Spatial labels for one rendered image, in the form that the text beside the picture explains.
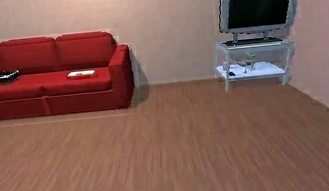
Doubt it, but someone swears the red sofa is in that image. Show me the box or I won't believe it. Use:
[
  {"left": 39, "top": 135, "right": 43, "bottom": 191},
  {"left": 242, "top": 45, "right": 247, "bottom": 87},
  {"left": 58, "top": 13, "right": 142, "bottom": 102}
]
[{"left": 0, "top": 28, "right": 138, "bottom": 121}]

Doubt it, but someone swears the white television stand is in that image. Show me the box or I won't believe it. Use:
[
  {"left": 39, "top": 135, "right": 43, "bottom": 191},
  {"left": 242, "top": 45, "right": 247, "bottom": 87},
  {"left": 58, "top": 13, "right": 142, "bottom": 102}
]
[{"left": 213, "top": 34, "right": 299, "bottom": 93}]

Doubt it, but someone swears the white and red book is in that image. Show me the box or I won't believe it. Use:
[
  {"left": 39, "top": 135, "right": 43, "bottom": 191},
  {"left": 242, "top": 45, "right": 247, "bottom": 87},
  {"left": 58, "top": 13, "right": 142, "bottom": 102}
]
[{"left": 66, "top": 68, "right": 99, "bottom": 82}]

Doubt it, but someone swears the grey television set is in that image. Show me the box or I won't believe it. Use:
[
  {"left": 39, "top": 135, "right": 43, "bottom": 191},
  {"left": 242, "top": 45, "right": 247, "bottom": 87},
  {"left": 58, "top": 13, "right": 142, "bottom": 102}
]
[{"left": 216, "top": 0, "right": 306, "bottom": 48}]

